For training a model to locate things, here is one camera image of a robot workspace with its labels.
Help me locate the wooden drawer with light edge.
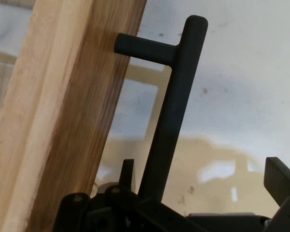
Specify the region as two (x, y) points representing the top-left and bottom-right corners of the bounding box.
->
(0, 0), (148, 232)

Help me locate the black bar drawer handle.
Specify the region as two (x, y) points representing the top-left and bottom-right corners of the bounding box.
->
(114, 14), (209, 204)

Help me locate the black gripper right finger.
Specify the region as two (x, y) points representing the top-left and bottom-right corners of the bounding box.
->
(264, 157), (290, 232)

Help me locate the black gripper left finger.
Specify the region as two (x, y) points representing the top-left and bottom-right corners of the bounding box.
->
(54, 159), (199, 232)

